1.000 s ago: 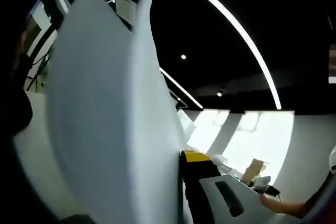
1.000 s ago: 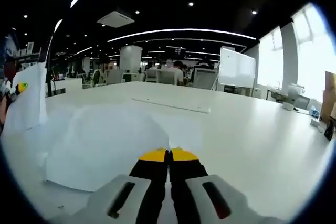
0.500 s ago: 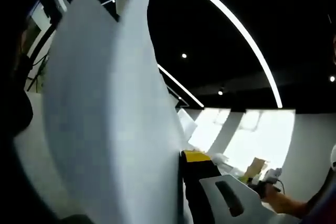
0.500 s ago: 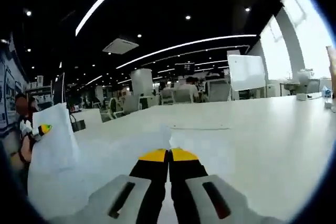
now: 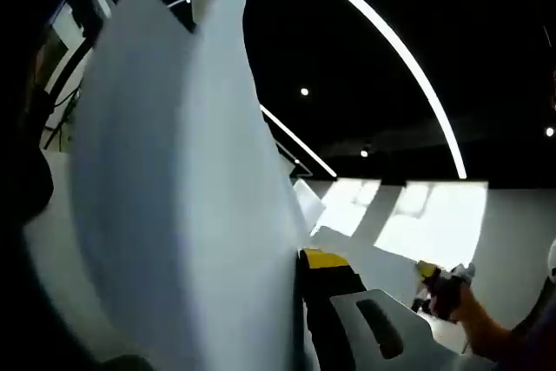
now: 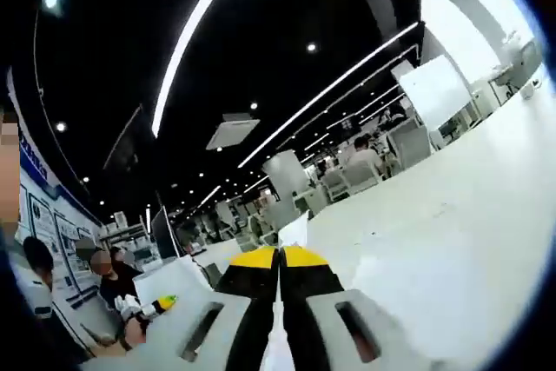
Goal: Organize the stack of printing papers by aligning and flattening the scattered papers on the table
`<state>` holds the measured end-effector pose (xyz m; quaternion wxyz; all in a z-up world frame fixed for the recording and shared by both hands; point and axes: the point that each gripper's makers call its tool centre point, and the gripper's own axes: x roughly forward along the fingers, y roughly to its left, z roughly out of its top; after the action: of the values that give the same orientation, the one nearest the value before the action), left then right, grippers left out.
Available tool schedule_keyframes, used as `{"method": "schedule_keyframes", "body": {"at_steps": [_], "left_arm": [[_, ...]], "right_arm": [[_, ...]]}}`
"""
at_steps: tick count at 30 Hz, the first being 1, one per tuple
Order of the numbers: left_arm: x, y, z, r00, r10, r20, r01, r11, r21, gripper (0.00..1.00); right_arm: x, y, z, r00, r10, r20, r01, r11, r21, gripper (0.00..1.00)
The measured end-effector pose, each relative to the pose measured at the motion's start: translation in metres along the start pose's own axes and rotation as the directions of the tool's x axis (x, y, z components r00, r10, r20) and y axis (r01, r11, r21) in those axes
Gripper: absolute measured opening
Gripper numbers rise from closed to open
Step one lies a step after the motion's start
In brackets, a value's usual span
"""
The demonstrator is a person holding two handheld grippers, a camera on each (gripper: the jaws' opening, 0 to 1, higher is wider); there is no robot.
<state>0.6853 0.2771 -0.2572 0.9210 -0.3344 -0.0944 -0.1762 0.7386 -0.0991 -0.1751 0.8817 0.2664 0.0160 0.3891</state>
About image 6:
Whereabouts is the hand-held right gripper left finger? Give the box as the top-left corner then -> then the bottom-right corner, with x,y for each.
80,245 -> 280,371

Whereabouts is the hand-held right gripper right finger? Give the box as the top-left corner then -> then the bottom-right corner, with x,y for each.
280,245 -> 448,371

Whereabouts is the white printing paper sheet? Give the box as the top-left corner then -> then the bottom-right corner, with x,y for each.
260,209 -> 312,371

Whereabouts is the person's left hand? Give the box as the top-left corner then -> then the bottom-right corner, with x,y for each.
123,315 -> 152,348

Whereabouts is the storage shelf with white bins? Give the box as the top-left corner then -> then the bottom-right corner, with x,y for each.
98,209 -> 154,268

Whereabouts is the white side desk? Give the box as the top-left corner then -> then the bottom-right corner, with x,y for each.
171,238 -> 248,276

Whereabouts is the black computer monitor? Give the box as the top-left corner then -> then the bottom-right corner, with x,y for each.
149,204 -> 182,260

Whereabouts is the dark hanging ceiling panel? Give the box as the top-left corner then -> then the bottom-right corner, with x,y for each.
103,103 -> 145,172

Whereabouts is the ceiling air conditioner unit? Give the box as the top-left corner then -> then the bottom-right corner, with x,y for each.
205,112 -> 261,151

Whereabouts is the row of white office chairs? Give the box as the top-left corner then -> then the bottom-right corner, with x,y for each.
208,118 -> 435,242

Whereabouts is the thin curved ceiling light strip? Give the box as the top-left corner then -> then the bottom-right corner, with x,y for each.
236,21 -> 421,169

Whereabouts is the white rolling whiteboard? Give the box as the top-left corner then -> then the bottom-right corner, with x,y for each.
398,54 -> 473,131

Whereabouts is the long curved ceiling light strip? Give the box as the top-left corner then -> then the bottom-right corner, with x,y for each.
150,0 -> 252,138

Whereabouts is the white power adapter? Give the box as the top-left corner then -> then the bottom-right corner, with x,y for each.
520,78 -> 543,101

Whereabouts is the blue white wall poster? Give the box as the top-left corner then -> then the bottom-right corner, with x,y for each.
6,66 -> 105,307

